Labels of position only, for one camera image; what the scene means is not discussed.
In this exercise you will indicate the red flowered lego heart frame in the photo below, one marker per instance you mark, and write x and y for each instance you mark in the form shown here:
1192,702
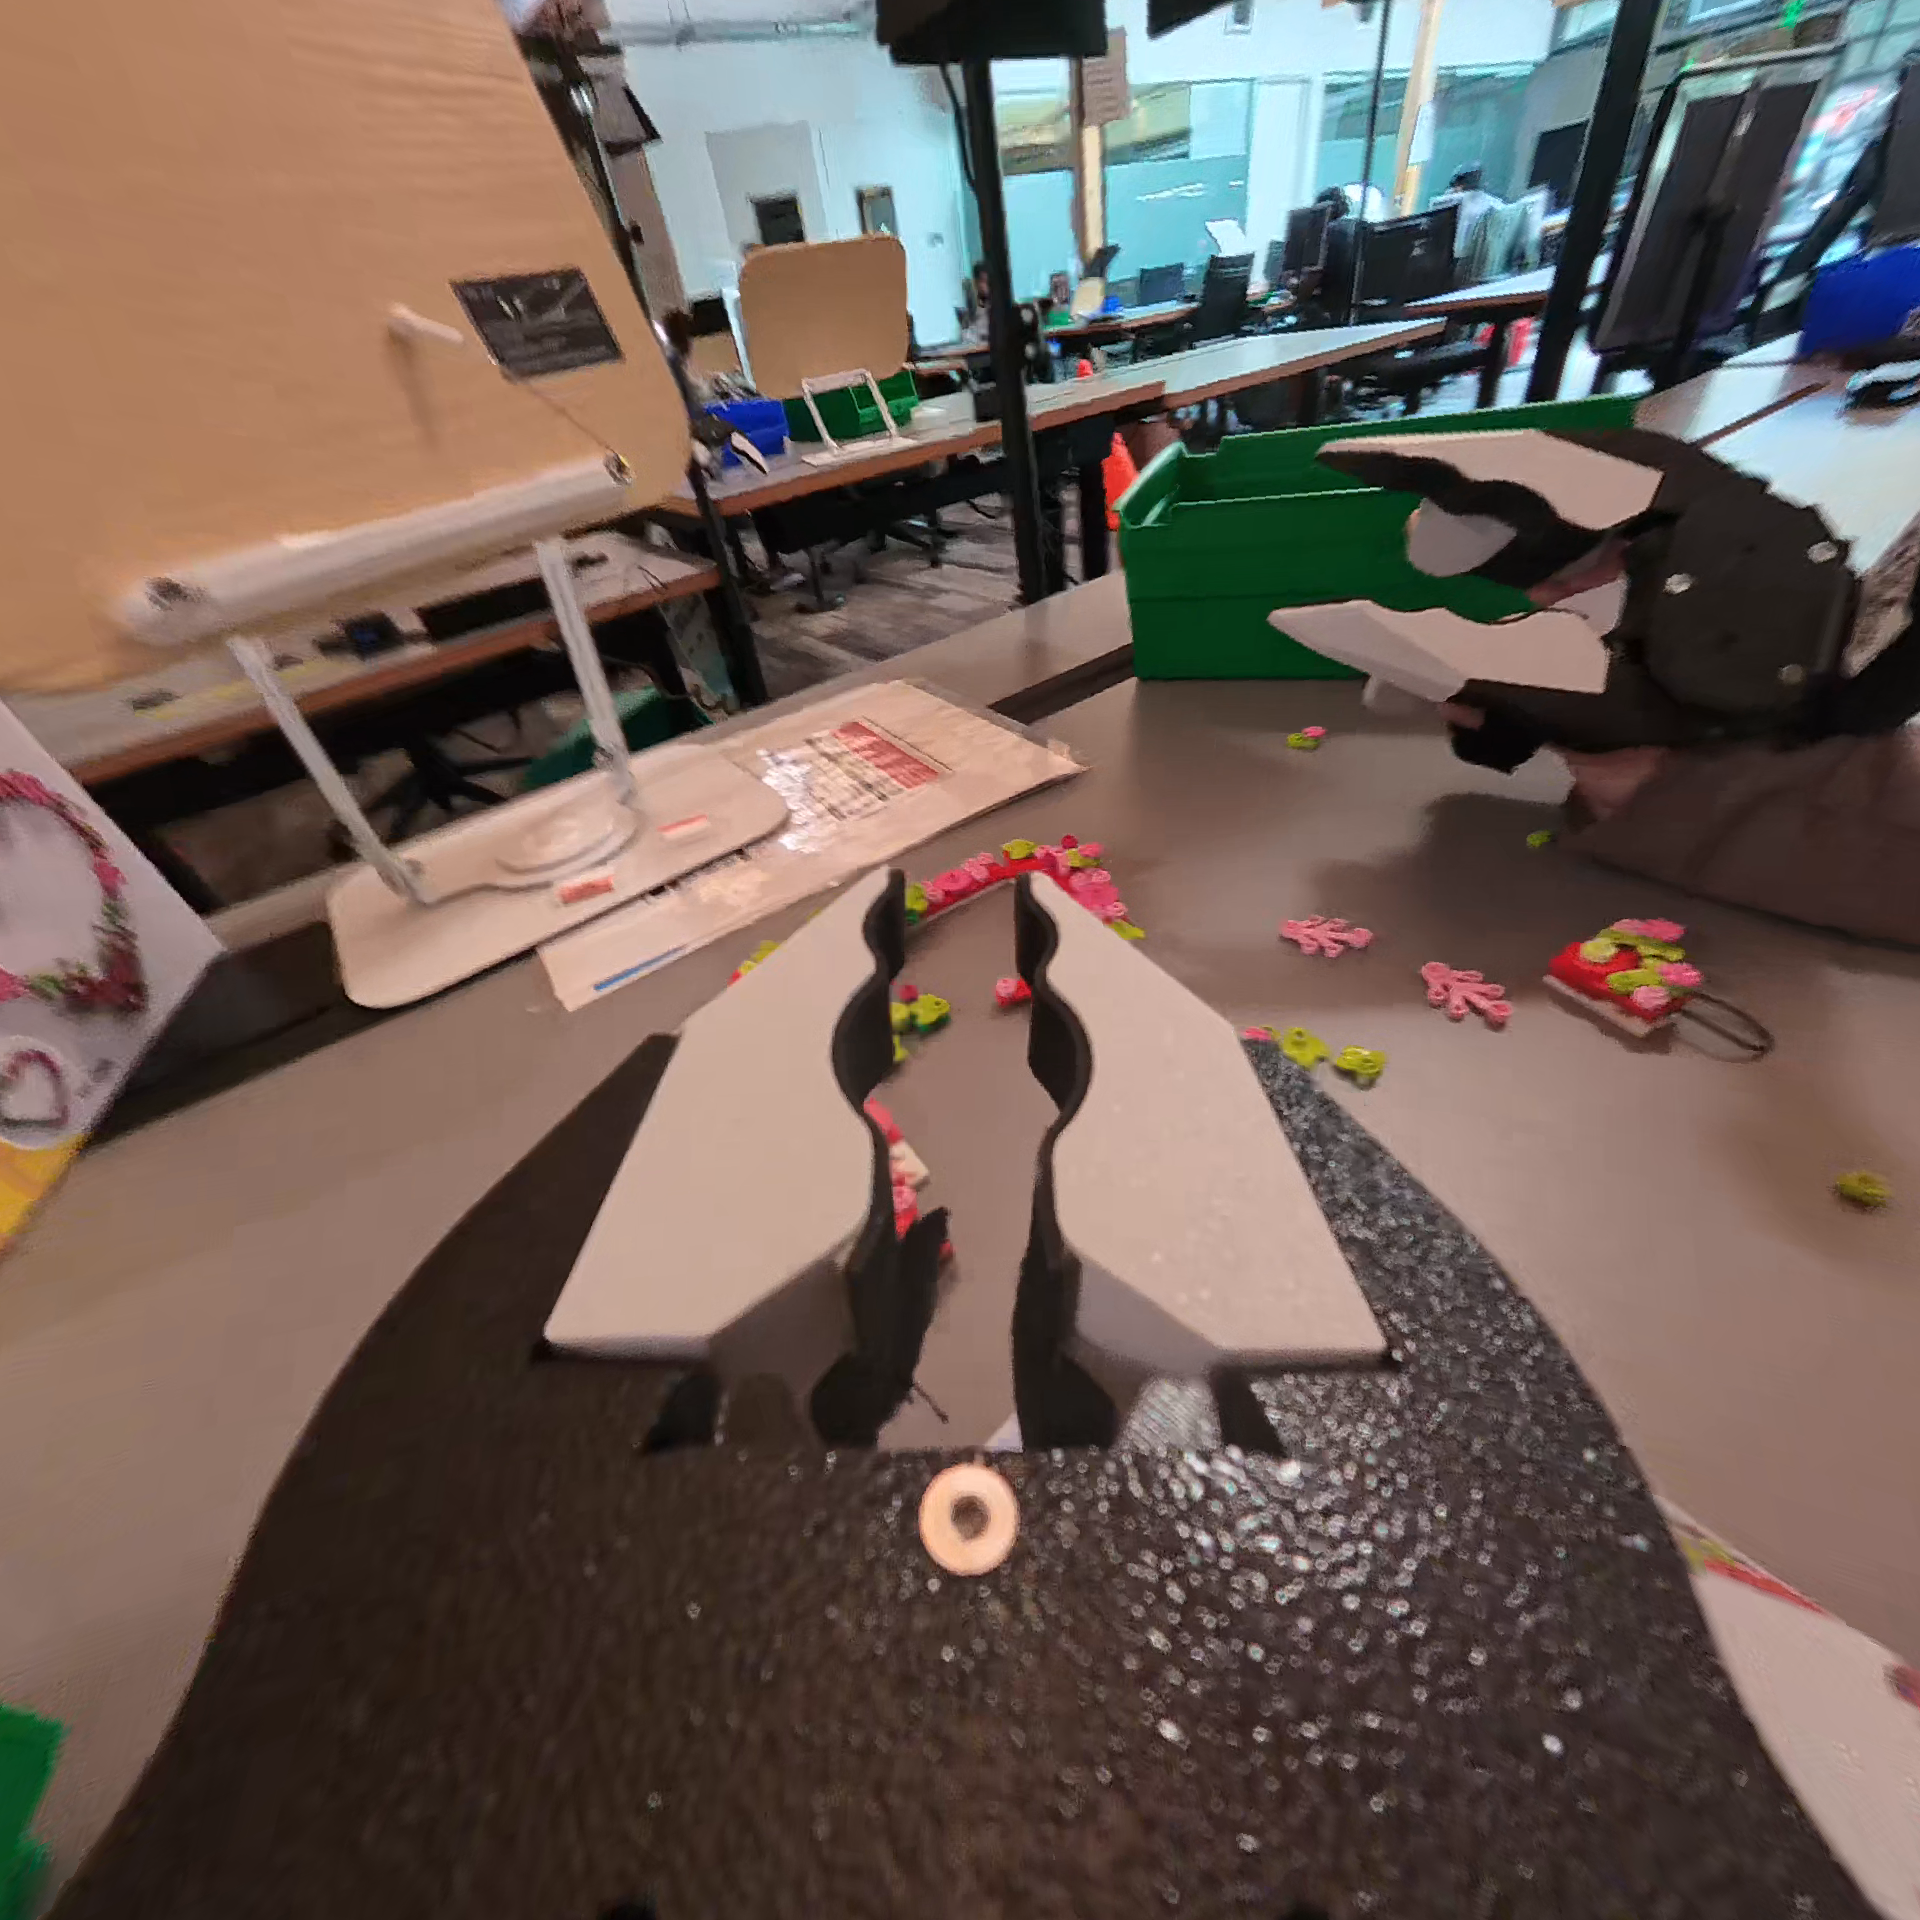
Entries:
1079,887

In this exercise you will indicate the black display panel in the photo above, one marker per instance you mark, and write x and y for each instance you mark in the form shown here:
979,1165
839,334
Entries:
1695,210

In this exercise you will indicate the small red flowered lego assembly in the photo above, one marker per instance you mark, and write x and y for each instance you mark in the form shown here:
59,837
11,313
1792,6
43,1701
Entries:
1613,974

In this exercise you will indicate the black office chair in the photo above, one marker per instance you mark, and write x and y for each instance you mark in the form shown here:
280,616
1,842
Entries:
1224,293

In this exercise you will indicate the orange traffic cone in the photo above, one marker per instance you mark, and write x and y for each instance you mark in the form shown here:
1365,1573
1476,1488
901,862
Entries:
1118,480

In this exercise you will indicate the green plastic object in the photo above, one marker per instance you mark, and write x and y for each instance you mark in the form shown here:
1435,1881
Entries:
28,1800

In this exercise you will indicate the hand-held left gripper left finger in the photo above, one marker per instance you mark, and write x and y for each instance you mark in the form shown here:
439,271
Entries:
704,1172

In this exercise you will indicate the black metal pole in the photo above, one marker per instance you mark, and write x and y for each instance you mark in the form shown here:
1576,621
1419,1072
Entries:
1003,375
1590,194

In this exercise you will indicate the green plastic bin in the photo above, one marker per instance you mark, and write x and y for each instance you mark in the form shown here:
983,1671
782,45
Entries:
1245,585

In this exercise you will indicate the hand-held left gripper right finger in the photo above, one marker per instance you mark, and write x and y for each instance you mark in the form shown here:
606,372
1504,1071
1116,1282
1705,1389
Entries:
1201,1184

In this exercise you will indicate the small wooden book stand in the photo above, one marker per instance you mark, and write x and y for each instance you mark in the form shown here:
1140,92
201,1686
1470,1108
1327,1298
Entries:
827,308

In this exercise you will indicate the person's right hand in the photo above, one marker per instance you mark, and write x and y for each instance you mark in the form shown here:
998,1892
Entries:
1607,780

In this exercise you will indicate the blue storage bin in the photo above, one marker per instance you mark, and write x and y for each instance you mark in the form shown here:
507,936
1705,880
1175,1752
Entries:
750,425

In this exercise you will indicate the pink lego coral piece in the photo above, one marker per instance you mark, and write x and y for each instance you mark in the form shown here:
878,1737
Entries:
1464,991
1328,936

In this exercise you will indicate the small green storage bin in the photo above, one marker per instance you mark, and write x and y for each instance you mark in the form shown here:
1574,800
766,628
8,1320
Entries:
886,404

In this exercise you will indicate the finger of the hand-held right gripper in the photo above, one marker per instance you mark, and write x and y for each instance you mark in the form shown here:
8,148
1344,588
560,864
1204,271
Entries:
1470,648
1560,476

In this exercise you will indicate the black overhead monitor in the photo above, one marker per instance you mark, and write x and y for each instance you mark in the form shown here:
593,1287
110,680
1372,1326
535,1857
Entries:
991,28

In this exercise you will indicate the lego set box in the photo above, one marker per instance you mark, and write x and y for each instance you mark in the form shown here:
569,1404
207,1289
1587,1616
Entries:
60,932

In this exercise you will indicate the black computer monitor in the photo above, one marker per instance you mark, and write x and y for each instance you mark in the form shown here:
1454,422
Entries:
1411,247

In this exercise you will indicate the long office table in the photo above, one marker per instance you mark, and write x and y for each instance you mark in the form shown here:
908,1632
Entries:
495,592
1276,353
1049,406

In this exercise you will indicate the clear plastic bag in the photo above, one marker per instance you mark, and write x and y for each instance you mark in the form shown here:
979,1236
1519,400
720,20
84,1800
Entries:
901,764

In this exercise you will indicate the blue plastic container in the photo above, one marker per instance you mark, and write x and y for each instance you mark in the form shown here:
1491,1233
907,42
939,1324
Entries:
1862,308

